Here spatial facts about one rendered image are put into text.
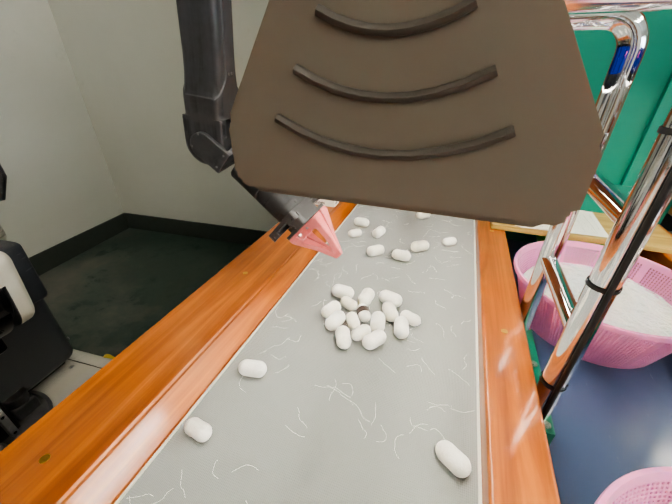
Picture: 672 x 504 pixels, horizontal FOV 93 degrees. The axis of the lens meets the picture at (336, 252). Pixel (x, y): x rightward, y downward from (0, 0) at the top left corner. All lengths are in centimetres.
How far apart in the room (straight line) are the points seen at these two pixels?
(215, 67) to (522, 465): 53
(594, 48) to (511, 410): 70
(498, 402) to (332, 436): 18
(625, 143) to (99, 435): 99
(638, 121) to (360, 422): 80
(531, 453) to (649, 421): 26
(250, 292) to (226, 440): 21
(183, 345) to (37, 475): 16
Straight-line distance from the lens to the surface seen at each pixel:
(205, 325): 48
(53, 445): 43
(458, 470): 36
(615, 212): 36
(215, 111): 48
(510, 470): 37
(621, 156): 94
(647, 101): 93
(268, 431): 39
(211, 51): 48
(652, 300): 75
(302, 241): 50
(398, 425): 39
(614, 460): 55
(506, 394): 42
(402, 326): 46
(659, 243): 86
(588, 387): 61
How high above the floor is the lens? 107
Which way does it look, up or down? 30 degrees down
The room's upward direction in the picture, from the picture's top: straight up
